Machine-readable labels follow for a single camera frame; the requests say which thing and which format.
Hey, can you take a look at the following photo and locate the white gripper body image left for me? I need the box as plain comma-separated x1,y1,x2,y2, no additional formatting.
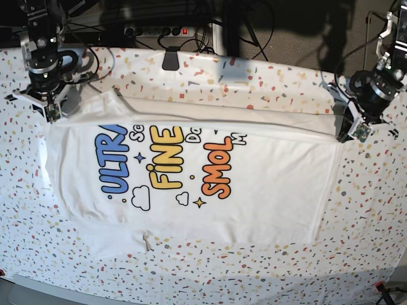
5,84,82,118

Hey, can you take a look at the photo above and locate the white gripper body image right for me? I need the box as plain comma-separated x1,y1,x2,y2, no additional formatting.
328,83,399,141

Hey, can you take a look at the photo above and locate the white printed T-shirt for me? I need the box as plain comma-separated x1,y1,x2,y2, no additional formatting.
45,91,341,250

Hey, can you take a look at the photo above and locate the silver robot arm image right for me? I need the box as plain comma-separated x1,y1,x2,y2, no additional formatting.
328,1,406,143

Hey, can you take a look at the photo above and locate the white power strip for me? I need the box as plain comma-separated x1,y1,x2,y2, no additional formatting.
123,26,196,37

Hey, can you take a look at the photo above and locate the black table clamp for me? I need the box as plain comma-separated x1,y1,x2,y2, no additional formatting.
162,46,180,71

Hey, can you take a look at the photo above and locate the terrazzo pattern tablecloth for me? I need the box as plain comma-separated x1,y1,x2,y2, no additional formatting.
1,48,406,304

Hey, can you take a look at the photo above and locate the red clamp bottom right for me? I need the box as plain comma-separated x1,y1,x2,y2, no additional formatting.
375,281,396,305

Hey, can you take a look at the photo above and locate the green wrist camera image right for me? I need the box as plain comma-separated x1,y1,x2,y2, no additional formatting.
350,124,372,143

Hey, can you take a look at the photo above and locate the green wrist camera image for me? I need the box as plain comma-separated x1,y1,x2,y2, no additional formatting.
44,104,61,123
350,124,372,143

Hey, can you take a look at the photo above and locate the green wrist camera image left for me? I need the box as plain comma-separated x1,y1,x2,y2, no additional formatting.
44,104,61,123

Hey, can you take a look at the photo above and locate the black camera stand pole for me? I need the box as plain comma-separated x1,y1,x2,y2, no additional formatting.
221,0,242,57

